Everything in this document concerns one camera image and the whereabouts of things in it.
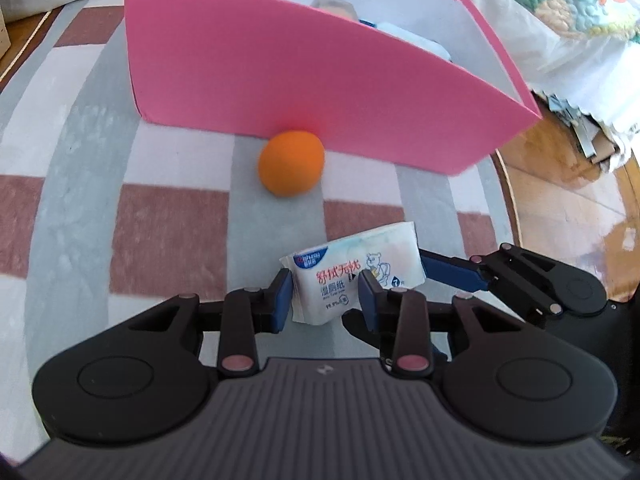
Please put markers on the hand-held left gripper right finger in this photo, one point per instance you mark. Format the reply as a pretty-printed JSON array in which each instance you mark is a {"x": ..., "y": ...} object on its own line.
[{"x": 367, "y": 300}]

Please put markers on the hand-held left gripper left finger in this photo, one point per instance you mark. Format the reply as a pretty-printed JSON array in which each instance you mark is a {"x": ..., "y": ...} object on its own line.
[{"x": 282, "y": 300}]

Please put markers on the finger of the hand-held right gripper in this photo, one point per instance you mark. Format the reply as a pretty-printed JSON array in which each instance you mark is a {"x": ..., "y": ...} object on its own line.
[
  {"x": 450, "y": 272},
  {"x": 362, "y": 332}
]

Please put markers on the white wet wipes packet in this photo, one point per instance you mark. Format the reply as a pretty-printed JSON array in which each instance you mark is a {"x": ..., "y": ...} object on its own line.
[{"x": 345, "y": 270}]

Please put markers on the pink cardboard box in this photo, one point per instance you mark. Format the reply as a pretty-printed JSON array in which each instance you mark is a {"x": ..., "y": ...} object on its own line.
[{"x": 300, "y": 70}]

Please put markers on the blue packet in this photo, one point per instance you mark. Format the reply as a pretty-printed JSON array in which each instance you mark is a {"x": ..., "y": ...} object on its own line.
[{"x": 405, "y": 37}]

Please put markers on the clear plastic packet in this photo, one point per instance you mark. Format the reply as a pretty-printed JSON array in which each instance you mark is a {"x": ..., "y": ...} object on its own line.
[{"x": 334, "y": 7}]

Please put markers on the orange ball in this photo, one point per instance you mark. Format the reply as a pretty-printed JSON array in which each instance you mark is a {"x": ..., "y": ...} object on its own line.
[{"x": 291, "y": 162}]

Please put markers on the checked rug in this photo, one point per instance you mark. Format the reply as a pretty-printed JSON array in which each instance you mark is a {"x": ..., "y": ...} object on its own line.
[{"x": 150, "y": 235}]

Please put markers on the pile of paper scraps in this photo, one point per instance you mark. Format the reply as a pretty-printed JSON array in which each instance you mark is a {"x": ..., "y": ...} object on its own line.
[{"x": 585, "y": 130}]

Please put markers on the brown cardboard box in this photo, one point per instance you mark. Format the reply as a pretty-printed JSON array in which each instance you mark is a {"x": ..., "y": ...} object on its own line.
[{"x": 4, "y": 35}]

